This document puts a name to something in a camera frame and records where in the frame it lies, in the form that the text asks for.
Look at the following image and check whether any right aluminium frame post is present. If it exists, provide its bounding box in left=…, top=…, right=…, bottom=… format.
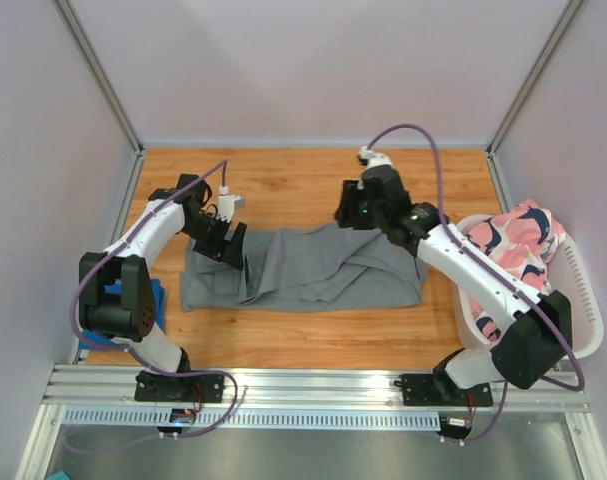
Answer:
left=486, top=0, right=589, bottom=154

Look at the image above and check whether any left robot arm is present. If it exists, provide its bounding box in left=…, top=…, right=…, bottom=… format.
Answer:
left=71, top=174, right=247, bottom=401

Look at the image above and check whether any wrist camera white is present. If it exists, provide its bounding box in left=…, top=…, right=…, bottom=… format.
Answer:
left=357, top=146, right=393, bottom=190
left=216, top=186, right=245, bottom=223

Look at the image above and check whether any blue t-shirt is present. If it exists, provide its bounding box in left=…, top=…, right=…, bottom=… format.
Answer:
left=79, top=279, right=166, bottom=350

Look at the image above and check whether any purple cable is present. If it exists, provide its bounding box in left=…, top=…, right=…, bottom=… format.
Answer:
left=70, top=158, right=240, bottom=441
left=365, top=123, right=587, bottom=446

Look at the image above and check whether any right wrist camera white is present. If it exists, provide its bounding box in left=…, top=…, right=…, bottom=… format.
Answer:
left=357, top=146, right=393, bottom=190

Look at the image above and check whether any grey shirt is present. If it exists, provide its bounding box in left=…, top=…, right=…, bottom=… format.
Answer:
left=180, top=223, right=427, bottom=312

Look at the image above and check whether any slotted cable duct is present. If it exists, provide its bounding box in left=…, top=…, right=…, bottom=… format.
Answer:
left=61, top=406, right=441, bottom=432

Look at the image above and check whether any white laundry basket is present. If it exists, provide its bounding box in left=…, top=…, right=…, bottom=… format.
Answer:
left=452, top=233, right=604, bottom=359

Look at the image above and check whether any teal object at bottom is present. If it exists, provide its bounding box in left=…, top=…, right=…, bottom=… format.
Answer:
left=45, top=471, right=70, bottom=480

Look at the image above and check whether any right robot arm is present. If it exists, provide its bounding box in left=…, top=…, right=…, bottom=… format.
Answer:
left=335, top=165, right=576, bottom=405

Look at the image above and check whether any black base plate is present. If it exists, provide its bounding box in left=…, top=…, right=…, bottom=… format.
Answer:
left=134, top=371, right=224, bottom=404
left=393, top=373, right=493, bottom=407

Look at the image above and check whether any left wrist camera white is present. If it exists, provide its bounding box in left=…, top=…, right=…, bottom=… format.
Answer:
left=216, top=186, right=245, bottom=223

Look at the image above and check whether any aluminium frame post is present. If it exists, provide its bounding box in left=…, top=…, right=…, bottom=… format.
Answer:
left=486, top=0, right=589, bottom=154
left=51, top=0, right=145, bottom=154

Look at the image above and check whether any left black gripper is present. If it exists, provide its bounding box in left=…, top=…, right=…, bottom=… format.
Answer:
left=181, top=213, right=246, bottom=271

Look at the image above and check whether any left aluminium frame post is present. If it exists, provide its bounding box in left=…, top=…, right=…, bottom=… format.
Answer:
left=51, top=0, right=145, bottom=154

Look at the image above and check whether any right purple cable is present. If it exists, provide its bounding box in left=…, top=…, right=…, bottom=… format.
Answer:
left=365, top=123, right=587, bottom=446

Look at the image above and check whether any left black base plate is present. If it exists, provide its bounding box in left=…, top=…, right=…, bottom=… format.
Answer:
left=134, top=371, right=224, bottom=404

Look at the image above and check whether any pink patterned garment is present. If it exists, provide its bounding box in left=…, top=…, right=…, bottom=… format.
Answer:
left=460, top=198, right=569, bottom=341

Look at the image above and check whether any aluminium front rail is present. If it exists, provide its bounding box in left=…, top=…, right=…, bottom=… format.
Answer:
left=41, top=365, right=590, bottom=413

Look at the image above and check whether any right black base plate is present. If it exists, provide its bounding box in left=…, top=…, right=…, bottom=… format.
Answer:
left=393, top=373, right=493, bottom=407

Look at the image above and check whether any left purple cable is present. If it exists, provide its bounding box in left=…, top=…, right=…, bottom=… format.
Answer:
left=70, top=158, right=240, bottom=441

